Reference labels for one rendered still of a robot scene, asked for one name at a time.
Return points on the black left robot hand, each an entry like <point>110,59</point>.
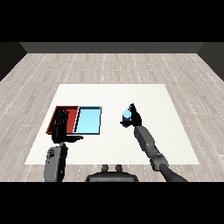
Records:
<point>59,131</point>

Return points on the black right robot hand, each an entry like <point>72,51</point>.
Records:
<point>135,119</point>

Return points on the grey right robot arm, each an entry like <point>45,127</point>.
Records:
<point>153,151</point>

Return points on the small blue can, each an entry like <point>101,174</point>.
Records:
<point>126,117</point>

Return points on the red shallow open box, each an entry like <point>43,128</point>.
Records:
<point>70,118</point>

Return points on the light blue shallow open box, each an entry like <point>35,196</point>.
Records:
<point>88,120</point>

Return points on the dark grey robot body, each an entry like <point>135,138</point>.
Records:
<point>112,175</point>

